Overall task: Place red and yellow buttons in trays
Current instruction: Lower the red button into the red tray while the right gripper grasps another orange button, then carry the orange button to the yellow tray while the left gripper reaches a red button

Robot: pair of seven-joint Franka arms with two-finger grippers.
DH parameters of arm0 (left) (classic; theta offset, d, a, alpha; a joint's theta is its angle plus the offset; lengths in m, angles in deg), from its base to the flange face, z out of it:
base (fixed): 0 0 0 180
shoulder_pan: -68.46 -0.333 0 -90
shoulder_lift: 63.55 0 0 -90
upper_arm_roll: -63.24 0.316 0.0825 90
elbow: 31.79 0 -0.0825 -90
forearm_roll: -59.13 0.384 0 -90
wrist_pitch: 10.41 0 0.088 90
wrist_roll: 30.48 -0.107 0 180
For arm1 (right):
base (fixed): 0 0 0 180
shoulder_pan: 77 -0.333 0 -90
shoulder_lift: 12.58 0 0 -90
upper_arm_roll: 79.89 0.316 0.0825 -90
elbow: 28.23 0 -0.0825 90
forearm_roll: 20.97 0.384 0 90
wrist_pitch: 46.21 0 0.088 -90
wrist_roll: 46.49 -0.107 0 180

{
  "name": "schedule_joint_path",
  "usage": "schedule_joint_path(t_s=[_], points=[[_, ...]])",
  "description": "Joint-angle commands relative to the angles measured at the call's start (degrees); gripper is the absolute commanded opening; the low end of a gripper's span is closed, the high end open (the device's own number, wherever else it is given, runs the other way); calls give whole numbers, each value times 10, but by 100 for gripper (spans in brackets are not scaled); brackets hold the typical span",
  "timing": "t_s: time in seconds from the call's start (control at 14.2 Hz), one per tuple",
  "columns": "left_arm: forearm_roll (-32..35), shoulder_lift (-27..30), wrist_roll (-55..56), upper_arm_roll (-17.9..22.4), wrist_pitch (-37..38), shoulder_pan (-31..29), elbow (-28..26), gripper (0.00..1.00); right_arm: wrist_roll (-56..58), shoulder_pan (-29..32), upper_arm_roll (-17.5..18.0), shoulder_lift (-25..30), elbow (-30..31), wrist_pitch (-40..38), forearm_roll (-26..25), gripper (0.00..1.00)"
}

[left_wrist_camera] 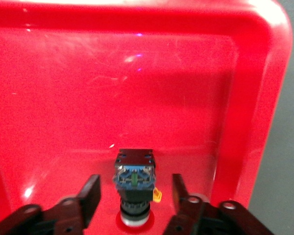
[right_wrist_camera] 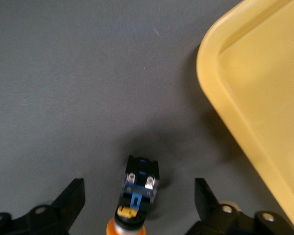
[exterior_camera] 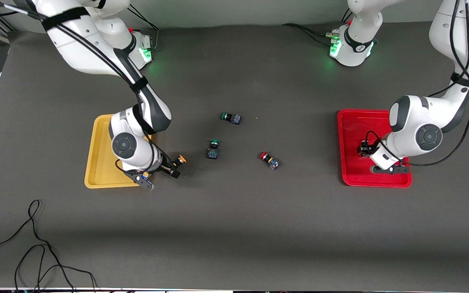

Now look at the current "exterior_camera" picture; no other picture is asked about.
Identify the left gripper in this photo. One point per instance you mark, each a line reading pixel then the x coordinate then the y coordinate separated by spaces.
pixel 366 149

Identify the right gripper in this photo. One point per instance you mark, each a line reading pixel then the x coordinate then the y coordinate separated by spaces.
pixel 167 167

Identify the red push button switch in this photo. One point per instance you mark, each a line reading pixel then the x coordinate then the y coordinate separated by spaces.
pixel 269 160
pixel 366 149

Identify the yellow push button switch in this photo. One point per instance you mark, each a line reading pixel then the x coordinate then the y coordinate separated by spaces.
pixel 182 158

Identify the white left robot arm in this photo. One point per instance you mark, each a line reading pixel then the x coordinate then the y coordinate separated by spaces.
pixel 413 122

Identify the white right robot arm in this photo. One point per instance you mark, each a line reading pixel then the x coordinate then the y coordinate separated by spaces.
pixel 79 44

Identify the red plastic tray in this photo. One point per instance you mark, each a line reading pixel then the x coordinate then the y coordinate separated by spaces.
pixel 352 171

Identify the yellow plastic tray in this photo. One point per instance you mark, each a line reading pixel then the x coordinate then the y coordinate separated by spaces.
pixel 100 162

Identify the green push button switch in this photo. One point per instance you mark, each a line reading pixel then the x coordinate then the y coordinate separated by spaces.
pixel 231 118
pixel 213 149

